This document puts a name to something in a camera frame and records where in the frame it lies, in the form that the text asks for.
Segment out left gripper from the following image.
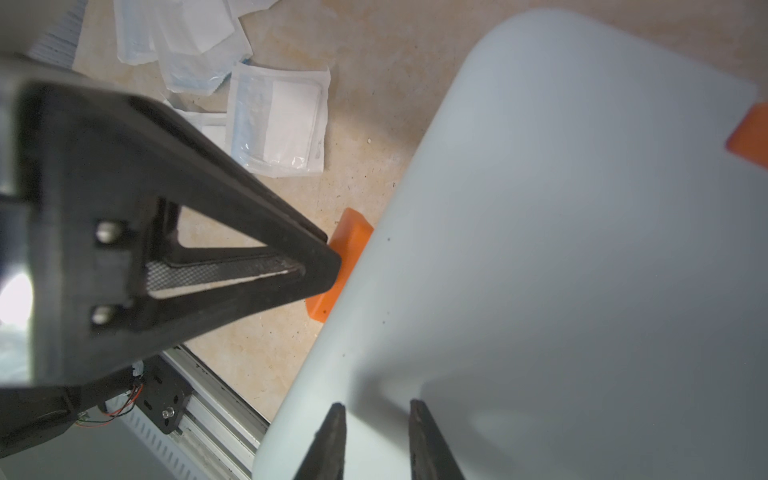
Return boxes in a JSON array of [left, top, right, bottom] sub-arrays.
[[1, 56, 341, 384]]

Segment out gauze packet from grey box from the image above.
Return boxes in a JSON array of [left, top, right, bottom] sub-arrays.
[[164, 99, 231, 154]]

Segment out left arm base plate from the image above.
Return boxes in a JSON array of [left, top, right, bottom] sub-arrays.
[[136, 356, 193, 435]]

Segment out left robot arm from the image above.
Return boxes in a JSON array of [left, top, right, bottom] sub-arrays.
[[1, 54, 341, 456]]

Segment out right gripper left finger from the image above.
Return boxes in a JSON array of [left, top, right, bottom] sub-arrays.
[[294, 403, 347, 480]]

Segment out grey orange medicine box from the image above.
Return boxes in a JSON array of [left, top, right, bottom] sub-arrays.
[[253, 9, 767, 479]]

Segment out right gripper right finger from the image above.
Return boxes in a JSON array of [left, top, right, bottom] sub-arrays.
[[409, 399, 465, 480]]

